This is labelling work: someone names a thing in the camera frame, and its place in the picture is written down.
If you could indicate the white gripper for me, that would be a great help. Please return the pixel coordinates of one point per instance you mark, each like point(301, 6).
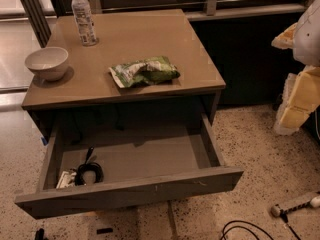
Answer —
point(309, 39)

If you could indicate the green jalapeno chip bag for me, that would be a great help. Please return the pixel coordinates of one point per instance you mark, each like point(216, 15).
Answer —
point(150, 71)

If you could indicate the open grey top drawer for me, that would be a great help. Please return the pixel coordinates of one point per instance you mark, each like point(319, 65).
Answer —
point(142, 164)

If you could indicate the brown cabinet with glossy top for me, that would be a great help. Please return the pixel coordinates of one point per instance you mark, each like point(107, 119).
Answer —
point(127, 37)

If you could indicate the white packet in drawer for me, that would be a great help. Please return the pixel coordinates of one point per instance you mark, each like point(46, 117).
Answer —
point(67, 179)

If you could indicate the clear plastic water bottle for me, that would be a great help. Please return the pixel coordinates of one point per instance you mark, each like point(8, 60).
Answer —
point(84, 22)

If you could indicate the white ceramic bowl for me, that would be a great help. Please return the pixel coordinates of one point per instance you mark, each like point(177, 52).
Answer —
point(48, 63)

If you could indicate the black tape strip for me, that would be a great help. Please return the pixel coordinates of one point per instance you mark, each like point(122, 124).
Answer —
point(104, 231)

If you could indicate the blue tape piece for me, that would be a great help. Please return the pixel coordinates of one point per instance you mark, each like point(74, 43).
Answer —
point(44, 141)

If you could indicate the small black floor object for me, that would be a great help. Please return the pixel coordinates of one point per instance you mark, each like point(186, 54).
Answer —
point(39, 234)

